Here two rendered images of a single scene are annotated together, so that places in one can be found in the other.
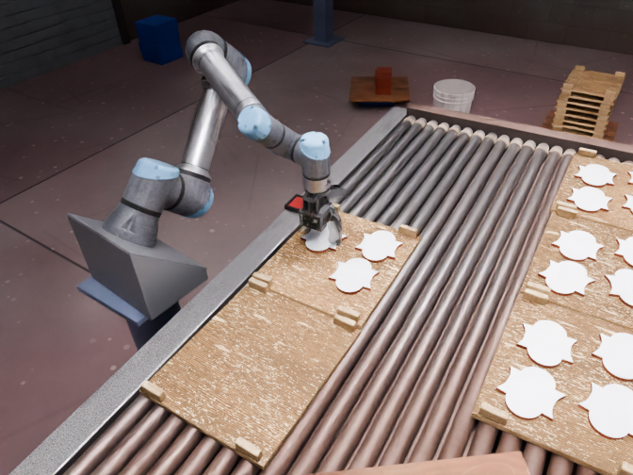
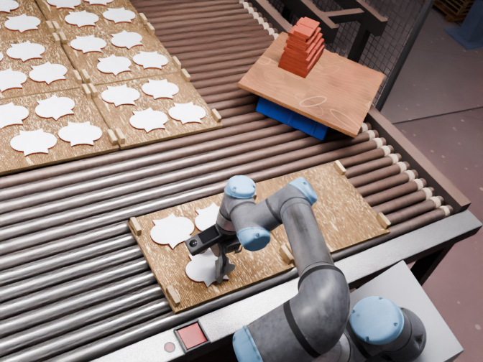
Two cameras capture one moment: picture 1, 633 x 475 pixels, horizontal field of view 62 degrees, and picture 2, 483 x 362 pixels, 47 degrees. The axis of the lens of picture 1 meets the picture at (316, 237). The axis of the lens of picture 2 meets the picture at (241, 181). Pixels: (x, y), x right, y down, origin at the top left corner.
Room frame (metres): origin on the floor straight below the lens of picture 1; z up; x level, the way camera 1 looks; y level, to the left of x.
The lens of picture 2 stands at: (2.17, 0.27, 2.28)
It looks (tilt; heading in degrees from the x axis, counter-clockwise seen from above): 44 degrees down; 196
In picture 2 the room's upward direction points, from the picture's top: 17 degrees clockwise
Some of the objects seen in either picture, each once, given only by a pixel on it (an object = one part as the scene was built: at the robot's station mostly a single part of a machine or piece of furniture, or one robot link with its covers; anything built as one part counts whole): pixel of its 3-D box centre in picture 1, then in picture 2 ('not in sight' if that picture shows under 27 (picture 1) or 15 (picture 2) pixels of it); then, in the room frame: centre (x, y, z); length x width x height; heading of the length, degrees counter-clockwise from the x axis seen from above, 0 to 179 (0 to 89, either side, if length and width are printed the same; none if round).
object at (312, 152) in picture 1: (314, 155); (238, 198); (1.21, 0.00, 1.24); 0.09 x 0.08 x 0.11; 47
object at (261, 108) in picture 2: not in sight; (303, 98); (0.28, -0.12, 0.97); 0.31 x 0.31 x 0.10; 4
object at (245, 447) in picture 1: (249, 449); (339, 168); (0.56, 0.15, 0.95); 0.06 x 0.02 x 0.03; 57
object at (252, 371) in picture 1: (255, 360); (315, 210); (0.79, 0.16, 0.93); 0.41 x 0.35 x 0.02; 147
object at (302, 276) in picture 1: (338, 259); (210, 244); (1.15, -0.06, 0.93); 0.41 x 0.35 x 0.02; 148
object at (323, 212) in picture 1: (316, 205); (226, 235); (1.21, -0.01, 1.08); 0.09 x 0.08 x 0.12; 148
